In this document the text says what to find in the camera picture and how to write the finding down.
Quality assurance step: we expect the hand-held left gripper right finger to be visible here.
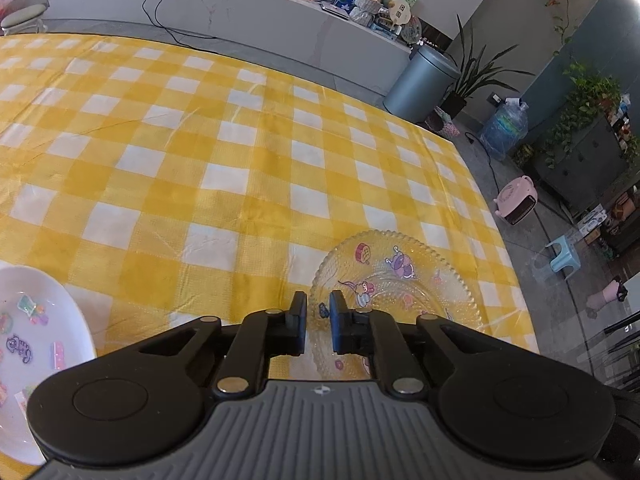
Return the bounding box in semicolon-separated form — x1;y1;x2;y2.
328;290;503;396

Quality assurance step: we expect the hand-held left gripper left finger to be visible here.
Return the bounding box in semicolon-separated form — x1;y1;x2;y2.
127;291;308;396

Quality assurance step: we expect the clear glass cartoon plate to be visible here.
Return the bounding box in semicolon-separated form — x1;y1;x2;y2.
307;229;483;386

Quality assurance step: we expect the small white sticker plate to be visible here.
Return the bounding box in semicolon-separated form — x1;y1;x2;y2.
0;265;97;467

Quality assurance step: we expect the yellow checked tablecloth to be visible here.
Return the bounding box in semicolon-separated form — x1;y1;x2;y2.
0;34;541;480

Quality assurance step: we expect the pink fan heater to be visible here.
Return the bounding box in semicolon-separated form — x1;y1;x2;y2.
492;175;539;226

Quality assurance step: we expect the patterned paper bag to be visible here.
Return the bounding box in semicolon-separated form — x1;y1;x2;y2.
424;106;462;139

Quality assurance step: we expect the small blue plastic stool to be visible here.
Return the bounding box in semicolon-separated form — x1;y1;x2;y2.
531;239;581;283

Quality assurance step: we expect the tall-leaf plant in black pot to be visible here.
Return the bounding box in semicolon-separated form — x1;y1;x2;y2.
437;14;536;118

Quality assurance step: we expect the blue-grey round trash can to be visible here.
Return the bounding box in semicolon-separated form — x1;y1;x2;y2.
382;42;460;123

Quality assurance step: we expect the blue water jug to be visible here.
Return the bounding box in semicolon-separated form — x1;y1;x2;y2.
480;99;529;162

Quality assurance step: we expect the pink plush slipper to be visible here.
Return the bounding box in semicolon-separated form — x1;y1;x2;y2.
585;280;628;311

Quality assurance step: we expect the dark grey cabinet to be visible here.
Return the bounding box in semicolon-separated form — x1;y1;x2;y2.
530;120;628;216

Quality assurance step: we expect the glass dish on stand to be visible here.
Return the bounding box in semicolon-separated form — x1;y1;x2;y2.
400;15;423;46

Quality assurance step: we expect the round paper fan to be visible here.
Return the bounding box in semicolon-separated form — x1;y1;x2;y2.
387;0;412;36

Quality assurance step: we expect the white marble television console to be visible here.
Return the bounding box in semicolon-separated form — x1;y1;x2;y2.
0;0;426;98

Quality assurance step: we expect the bushy green potted plant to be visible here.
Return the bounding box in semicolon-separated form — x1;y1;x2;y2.
542;62;623;168

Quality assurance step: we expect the assorted bottles group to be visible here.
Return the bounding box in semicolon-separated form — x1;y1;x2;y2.
607;94;640;161

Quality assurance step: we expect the small stool with grey cushion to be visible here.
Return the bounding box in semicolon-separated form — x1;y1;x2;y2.
0;0;50;36

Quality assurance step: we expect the black floor cable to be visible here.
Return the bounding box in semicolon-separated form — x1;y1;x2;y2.
465;132;501;196

